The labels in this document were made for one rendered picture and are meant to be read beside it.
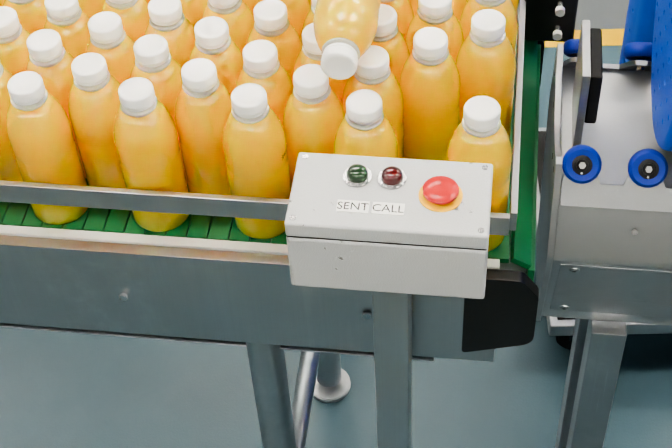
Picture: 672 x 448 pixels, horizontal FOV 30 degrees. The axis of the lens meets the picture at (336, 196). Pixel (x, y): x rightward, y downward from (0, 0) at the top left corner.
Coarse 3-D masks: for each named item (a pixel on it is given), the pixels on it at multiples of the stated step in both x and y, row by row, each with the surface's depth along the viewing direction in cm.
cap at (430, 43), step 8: (416, 32) 141; (424, 32) 141; (432, 32) 141; (440, 32) 141; (416, 40) 140; (424, 40) 140; (432, 40) 140; (440, 40) 140; (416, 48) 140; (424, 48) 139; (432, 48) 139; (440, 48) 139; (424, 56) 140; (432, 56) 140; (440, 56) 140
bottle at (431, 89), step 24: (408, 72) 142; (432, 72) 141; (456, 72) 143; (408, 96) 143; (432, 96) 142; (456, 96) 144; (408, 120) 146; (432, 120) 145; (456, 120) 147; (408, 144) 149; (432, 144) 148
